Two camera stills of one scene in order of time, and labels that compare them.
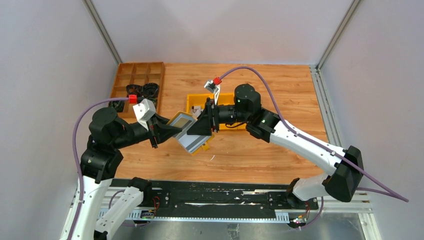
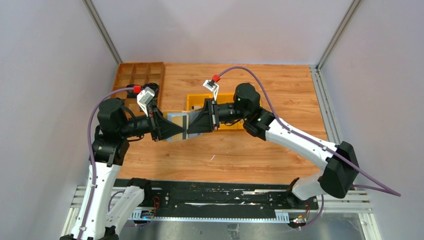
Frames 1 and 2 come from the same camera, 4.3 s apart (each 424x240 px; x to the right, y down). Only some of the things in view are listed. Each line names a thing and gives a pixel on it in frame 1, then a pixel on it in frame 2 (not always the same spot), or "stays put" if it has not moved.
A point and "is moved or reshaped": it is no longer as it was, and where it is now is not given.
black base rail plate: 220,199 stays put
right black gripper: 208,118 stays put
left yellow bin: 197,99 stays put
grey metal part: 193,143 is moved or reshaped
